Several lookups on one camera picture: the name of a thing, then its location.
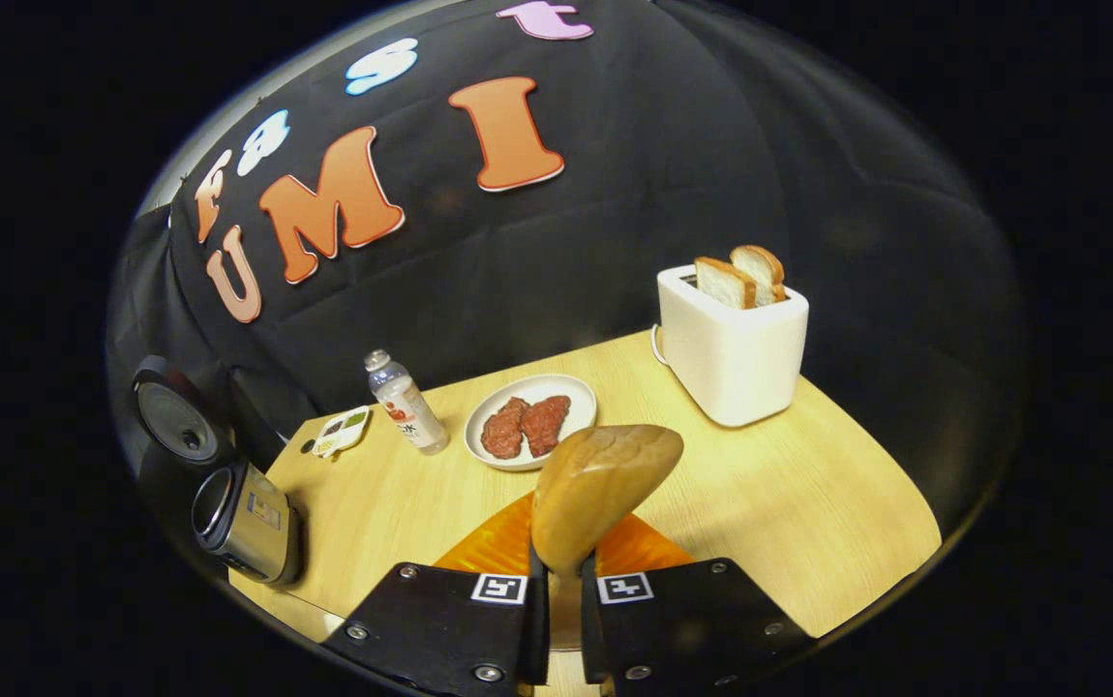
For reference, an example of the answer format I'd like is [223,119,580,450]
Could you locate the dark grey rice cooker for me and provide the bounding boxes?
[129,354,306,589]

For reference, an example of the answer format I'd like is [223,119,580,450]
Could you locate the white divided bean dish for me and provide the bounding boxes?
[312,406,373,460]

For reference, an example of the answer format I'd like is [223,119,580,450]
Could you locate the black backdrop cloth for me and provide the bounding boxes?
[109,0,1027,543]

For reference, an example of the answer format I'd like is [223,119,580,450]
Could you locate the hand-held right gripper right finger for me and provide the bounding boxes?
[580,511,821,697]

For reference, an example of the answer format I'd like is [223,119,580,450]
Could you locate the red meat slice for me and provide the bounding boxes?
[480,396,530,460]
[521,394,572,458]

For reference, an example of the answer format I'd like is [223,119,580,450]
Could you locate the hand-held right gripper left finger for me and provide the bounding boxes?
[322,492,552,697]

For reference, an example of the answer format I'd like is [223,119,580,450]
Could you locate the small clear seasoning bottle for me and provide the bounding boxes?
[364,348,451,456]

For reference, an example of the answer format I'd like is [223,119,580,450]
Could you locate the white round plate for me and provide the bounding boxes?
[464,374,599,472]

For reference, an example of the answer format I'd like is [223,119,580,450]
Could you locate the toast bread slice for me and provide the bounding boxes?
[693,256,759,311]
[730,244,789,306]

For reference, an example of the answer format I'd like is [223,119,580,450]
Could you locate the wooden spoon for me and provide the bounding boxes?
[529,423,686,652]

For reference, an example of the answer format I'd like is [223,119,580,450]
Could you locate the white toaster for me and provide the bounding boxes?
[656,264,810,429]

